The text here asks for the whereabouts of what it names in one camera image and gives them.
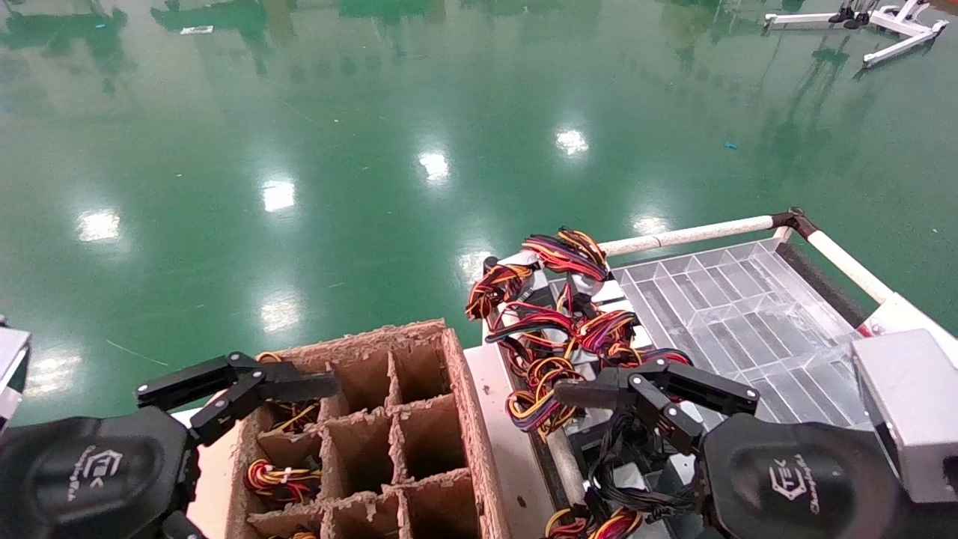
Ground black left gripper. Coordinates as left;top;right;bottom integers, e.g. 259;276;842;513
0;352;341;539

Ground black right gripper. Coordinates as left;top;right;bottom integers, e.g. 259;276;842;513
554;358;910;539

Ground clear plastic divider tray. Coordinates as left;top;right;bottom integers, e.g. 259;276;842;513
610;238;873;427

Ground brown cardboard divider box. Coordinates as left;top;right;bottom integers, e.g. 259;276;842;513
225;318;511;539

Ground white cart sign red border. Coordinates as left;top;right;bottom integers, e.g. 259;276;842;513
857;294;940;339

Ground power supply with red cables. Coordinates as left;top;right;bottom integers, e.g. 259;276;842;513
621;344;693;368

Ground power supply with black cables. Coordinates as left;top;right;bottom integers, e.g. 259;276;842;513
588;410;708;521

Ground power supply with purple cables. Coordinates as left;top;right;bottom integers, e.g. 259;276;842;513
498;228;608;285

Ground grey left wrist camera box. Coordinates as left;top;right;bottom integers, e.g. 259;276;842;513
0;327;32;431

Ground white floor stand frame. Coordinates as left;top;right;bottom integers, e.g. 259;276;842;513
763;0;950;70

